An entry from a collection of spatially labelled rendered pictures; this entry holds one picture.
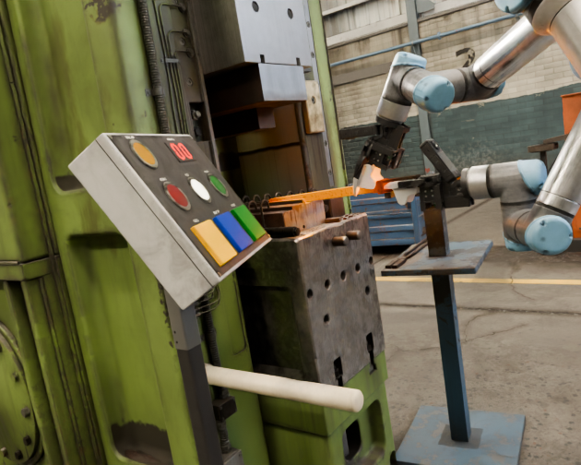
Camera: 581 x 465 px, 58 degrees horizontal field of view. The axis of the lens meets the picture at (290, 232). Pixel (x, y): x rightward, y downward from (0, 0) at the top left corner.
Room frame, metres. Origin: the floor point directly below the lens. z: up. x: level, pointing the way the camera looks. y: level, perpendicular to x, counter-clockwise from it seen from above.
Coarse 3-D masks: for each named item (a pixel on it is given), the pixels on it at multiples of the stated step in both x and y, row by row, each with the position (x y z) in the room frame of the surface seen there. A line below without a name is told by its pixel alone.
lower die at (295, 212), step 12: (252, 204) 1.56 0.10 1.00; (264, 204) 1.53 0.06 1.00; (276, 204) 1.50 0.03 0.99; (288, 204) 1.47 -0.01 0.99; (300, 204) 1.44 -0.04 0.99; (312, 204) 1.48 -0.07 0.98; (264, 216) 1.41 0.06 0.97; (276, 216) 1.38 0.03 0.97; (288, 216) 1.39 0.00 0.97; (300, 216) 1.43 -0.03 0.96; (312, 216) 1.47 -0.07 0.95; (324, 216) 1.52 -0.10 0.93; (300, 228) 1.42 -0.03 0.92
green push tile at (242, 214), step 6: (234, 210) 0.99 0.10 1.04; (240, 210) 1.02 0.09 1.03; (246, 210) 1.05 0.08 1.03; (234, 216) 0.99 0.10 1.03; (240, 216) 0.99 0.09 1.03; (246, 216) 1.02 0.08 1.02; (252, 216) 1.05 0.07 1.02; (240, 222) 0.99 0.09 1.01; (246, 222) 1.00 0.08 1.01; (252, 222) 1.02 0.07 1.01; (246, 228) 0.99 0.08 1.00; (252, 228) 1.00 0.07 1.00; (258, 228) 1.03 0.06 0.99; (252, 234) 0.98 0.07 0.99; (258, 234) 1.01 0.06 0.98
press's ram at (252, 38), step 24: (192, 0) 1.42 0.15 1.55; (216, 0) 1.37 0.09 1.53; (240, 0) 1.35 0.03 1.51; (264, 0) 1.42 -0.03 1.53; (288, 0) 1.51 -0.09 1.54; (216, 24) 1.37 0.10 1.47; (240, 24) 1.33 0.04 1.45; (264, 24) 1.41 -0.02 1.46; (288, 24) 1.50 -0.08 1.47; (216, 48) 1.38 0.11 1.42; (240, 48) 1.34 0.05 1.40; (264, 48) 1.40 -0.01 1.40; (288, 48) 1.48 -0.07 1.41; (216, 72) 1.41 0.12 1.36
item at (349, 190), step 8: (408, 176) 1.27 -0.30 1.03; (416, 176) 1.25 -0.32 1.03; (376, 184) 1.31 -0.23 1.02; (384, 184) 1.31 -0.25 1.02; (312, 192) 1.46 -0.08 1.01; (320, 192) 1.42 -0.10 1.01; (328, 192) 1.41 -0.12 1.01; (336, 192) 1.39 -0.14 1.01; (344, 192) 1.38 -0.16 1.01; (352, 192) 1.36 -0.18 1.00; (360, 192) 1.35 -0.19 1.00; (368, 192) 1.33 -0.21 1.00; (384, 192) 1.31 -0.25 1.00; (272, 200) 1.53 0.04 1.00; (280, 200) 1.51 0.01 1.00; (304, 200) 1.46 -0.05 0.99; (312, 200) 1.44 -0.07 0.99
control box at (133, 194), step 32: (96, 160) 0.79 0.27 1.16; (128, 160) 0.79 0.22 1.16; (160, 160) 0.89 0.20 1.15; (192, 160) 1.01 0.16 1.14; (96, 192) 0.79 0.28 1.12; (128, 192) 0.78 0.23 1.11; (160, 192) 0.80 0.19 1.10; (192, 192) 0.90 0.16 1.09; (128, 224) 0.78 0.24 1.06; (160, 224) 0.77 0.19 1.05; (192, 224) 0.81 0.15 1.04; (160, 256) 0.77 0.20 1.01; (192, 256) 0.76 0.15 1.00; (192, 288) 0.76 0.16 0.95
